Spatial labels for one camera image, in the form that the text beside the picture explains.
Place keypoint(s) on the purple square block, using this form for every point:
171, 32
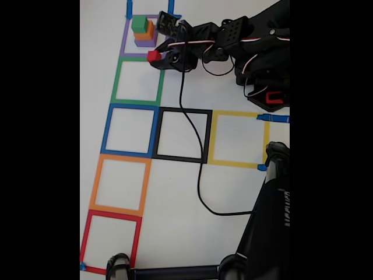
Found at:
145, 43

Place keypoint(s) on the green square frame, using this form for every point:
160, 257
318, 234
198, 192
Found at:
115, 84

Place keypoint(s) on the orange square block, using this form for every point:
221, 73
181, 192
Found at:
144, 36

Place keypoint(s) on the small red cube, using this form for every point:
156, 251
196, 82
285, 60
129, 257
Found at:
153, 56

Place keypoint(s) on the black tripod stand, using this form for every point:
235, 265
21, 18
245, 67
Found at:
262, 233

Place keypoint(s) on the red square frame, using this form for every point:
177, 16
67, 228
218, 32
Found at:
85, 239

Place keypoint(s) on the orange square frame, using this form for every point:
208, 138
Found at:
94, 186

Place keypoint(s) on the small blue tape piece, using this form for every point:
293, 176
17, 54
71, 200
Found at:
261, 167
83, 266

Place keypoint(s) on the long blue tape strip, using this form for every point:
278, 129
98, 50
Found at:
277, 118

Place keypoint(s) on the green cube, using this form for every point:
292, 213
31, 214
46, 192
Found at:
139, 24

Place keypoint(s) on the purple square frame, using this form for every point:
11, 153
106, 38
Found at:
123, 38

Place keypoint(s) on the yellow square frame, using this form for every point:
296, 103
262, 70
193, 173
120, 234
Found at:
233, 113

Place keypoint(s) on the blue square frame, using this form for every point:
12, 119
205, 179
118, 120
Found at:
105, 131

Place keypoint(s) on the black square frame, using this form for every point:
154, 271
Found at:
180, 110

